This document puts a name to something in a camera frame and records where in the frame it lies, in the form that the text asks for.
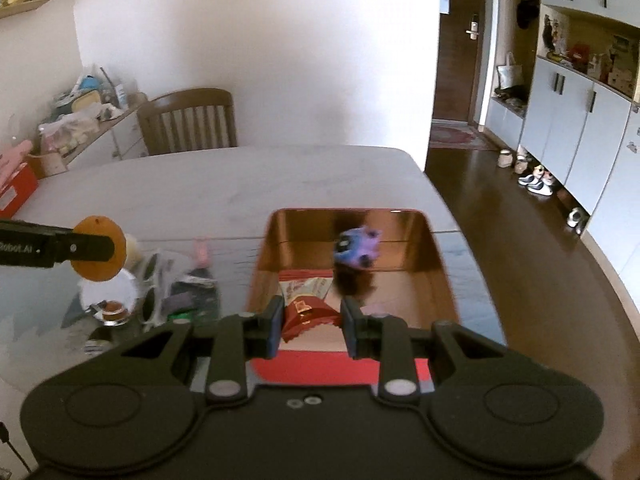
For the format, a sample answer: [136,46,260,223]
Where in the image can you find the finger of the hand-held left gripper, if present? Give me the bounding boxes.
[56,233,116,263]

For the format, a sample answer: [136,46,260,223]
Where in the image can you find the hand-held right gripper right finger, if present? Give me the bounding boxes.
[340,297,516,404]

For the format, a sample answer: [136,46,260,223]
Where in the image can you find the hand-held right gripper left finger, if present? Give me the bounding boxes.
[107,296,286,404]

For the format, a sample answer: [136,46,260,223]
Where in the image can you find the orange round disc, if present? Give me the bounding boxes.
[70,215,127,281]

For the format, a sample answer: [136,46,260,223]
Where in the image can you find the red fries carton toy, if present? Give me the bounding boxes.
[280,296,344,344]

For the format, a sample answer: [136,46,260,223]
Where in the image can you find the clear plastic object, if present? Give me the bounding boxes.
[79,269,139,329]

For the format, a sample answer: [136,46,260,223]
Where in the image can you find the purple spiky toy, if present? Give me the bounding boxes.
[332,226,384,270]

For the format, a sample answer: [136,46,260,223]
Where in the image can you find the red tin box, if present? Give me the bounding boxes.
[242,206,463,394]

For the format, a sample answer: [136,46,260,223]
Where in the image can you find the cream round object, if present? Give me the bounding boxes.
[123,234,146,271]

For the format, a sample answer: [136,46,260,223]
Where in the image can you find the red white paper packet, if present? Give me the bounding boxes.
[278,270,334,307]

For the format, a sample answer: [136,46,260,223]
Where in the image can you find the red cardboard box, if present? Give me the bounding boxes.
[0,162,40,219]

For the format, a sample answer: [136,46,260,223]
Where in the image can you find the small cardboard box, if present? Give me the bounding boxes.
[25,150,69,180]

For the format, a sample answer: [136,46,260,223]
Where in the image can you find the white sideboard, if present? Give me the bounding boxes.
[27,92,151,181]

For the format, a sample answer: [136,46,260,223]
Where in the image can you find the clear plastic bag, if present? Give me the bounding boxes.
[37,112,101,154]

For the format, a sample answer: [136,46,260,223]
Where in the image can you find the wooden chair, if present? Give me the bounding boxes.
[136,88,239,157]

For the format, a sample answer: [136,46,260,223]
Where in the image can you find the patterned red rug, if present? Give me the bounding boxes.
[428,124,494,151]

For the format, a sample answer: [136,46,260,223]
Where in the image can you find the dark wooden door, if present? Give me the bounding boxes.
[432,0,489,126]

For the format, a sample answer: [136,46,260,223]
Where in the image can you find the white tote bag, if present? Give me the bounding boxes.
[496,52,524,92]

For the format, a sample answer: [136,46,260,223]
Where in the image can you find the black hanging hat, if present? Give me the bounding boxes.
[515,0,540,30]

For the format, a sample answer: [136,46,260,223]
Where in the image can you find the black cable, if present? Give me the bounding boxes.
[0,421,32,477]

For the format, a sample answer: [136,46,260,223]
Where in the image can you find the wooden wall shelf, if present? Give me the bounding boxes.
[0,0,53,21]

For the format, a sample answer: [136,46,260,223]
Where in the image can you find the grey wall cabinet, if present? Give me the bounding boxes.
[481,0,640,281]

